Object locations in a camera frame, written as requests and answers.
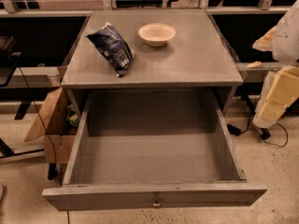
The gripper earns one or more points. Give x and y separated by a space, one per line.
287 44

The blue chip bag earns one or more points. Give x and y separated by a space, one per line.
111 45

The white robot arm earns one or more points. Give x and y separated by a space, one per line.
283 39

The open grey top drawer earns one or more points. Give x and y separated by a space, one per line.
134 145

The metal drawer knob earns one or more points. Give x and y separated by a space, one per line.
156 203

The small cream foam piece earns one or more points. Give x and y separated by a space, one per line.
254 64

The grey wooden cabinet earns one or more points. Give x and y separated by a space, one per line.
195 57

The white paper bowl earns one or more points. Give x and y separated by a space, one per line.
156 34

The green item in box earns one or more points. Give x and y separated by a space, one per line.
72 117

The brown cardboard box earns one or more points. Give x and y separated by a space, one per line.
51 124

